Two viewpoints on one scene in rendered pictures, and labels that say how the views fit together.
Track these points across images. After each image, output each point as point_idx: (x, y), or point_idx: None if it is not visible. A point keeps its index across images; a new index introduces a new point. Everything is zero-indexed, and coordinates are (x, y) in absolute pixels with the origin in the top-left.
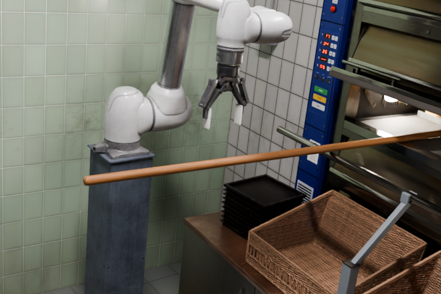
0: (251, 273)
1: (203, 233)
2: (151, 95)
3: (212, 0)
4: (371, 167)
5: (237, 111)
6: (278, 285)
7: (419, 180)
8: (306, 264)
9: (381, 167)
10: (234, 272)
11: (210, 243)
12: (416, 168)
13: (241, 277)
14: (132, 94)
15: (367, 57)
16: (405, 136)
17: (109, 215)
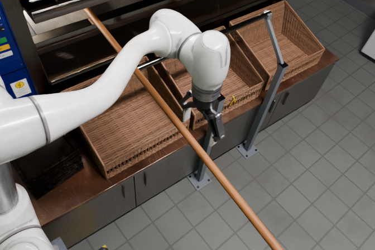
0: (125, 176)
1: (59, 214)
2: (12, 227)
3: (133, 66)
4: (80, 53)
5: (187, 113)
6: (143, 157)
7: (121, 30)
8: (110, 137)
9: (89, 46)
10: (109, 191)
11: (73, 208)
12: (119, 26)
13: (118, 186)
14: (37, 248)
15: None
16: (94, 14)
17: None
